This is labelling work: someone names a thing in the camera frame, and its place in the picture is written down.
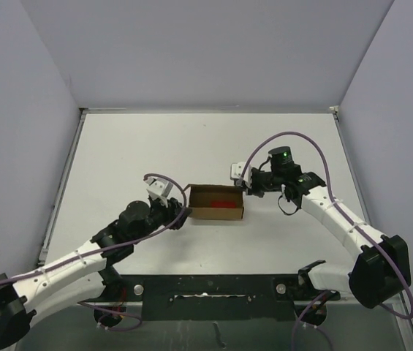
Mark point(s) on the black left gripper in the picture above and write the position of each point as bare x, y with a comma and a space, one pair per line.
173, 209

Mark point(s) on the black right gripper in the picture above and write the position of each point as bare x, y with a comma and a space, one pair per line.
252, 190

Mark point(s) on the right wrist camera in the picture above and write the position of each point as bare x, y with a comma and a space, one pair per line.
240, 174

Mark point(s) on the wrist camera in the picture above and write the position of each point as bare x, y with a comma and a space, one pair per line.
240, 174
159, 189

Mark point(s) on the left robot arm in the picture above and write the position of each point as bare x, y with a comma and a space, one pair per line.
22, 296

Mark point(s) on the brown cardboard box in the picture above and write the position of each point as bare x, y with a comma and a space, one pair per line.
201, 195

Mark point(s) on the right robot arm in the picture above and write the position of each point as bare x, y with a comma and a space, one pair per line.
381, 266

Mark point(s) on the red rectangular block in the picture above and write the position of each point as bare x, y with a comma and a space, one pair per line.
223, 204

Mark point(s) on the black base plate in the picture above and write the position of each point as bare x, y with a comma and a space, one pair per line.
226, 297

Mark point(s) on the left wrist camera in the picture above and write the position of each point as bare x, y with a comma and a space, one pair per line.
159, 189

